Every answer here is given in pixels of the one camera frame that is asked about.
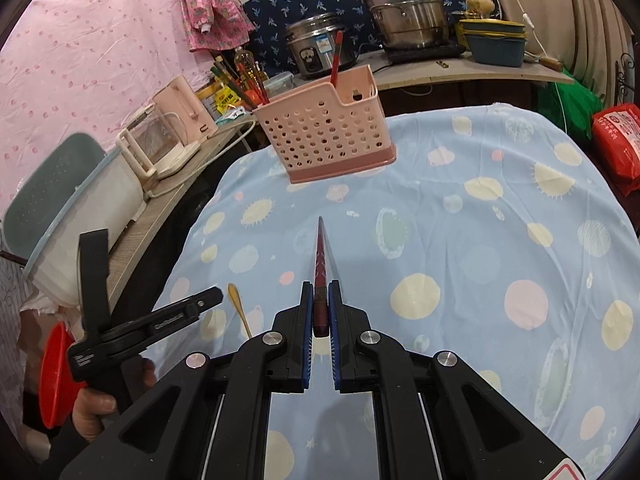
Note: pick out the large cooking oil bottle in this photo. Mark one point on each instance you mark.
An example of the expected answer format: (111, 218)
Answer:
(244, 65)

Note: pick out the steel steamer pot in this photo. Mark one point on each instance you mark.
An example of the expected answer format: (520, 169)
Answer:
(405, 5)

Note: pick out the clear food container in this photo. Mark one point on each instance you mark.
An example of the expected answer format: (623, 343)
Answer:
(280, 82)

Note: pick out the red plastic bowl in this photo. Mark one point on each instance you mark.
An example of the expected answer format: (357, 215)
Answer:
(55, 375)

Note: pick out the green plastic bag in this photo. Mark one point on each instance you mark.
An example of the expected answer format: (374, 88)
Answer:
(570, 105)

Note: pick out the small yellow spoon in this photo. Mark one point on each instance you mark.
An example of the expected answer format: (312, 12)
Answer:
(233, 291)

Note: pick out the blue and white snack packet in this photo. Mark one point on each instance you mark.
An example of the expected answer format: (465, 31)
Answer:
(232, 115)

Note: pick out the steel rice cooker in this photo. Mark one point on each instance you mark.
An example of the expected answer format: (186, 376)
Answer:
(315, 50)

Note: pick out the dark purple chopstick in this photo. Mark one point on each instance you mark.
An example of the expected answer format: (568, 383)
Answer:
(262, 80)

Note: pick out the person's left hand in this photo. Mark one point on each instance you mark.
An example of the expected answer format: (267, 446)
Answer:
(92, 415)

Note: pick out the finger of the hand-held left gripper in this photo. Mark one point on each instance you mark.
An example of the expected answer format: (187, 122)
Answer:
(165, 322)

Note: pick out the pink plastic utensil basket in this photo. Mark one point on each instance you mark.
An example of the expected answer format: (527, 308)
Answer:
(320, 130)

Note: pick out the grey green rack lid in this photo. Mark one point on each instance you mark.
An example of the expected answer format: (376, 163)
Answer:
(50, 195)

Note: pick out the blue dotted tablecloth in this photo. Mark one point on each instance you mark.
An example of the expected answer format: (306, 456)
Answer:
(450, 235)

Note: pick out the black induction cooker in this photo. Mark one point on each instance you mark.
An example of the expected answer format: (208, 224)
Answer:
(425, 53)

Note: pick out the pink floral garment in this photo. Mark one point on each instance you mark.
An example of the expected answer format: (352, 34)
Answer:
(205, 5)

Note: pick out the red plastic bag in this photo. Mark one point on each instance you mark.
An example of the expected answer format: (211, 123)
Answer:
(620, 145)

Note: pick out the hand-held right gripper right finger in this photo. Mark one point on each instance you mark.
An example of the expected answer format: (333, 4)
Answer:
(335, 340)

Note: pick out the beige curtain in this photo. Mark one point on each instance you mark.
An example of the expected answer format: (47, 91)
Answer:
(565, 10)

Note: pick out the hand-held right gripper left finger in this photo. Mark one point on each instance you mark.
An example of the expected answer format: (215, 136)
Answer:
(308, 340)

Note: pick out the blue plastic basin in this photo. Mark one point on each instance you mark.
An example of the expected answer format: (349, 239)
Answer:
(497, 52)

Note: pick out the pink dotted sheet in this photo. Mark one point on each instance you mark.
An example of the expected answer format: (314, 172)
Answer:
(90, 60)

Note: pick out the tan loofah scrubber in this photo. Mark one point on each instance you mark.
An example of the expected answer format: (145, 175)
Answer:
(480, 6)

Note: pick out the black iron rack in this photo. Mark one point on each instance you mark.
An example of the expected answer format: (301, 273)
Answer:
(627, 82)

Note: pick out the white dish rack blue rim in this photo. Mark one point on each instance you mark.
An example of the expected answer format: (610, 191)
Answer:
(85, 240)

